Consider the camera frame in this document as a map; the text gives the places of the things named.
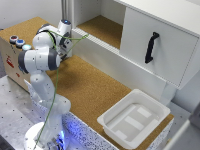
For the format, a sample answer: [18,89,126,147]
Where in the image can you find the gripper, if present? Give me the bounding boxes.
[58,34,73,58]

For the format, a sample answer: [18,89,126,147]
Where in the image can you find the white cabinet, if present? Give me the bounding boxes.
[61,0,200,107]

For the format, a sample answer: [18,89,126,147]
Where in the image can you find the white sliding door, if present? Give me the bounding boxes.
[118,6,200,89]

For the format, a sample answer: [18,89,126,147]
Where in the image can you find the green cable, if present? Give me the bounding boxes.
[32,30,90,150]

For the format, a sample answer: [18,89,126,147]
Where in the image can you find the white plastic box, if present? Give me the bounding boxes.
[96,88,172,150]

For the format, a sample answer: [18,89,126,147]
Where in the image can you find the red button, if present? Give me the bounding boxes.
[9,34,19,45]

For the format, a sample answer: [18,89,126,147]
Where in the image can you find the black door handle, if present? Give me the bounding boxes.
[144,31,161,65]

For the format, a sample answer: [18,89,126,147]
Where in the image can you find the green button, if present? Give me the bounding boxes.
[21,43,33,52]

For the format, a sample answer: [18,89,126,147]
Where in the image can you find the blue button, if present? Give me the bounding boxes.
[15,38,26,48]

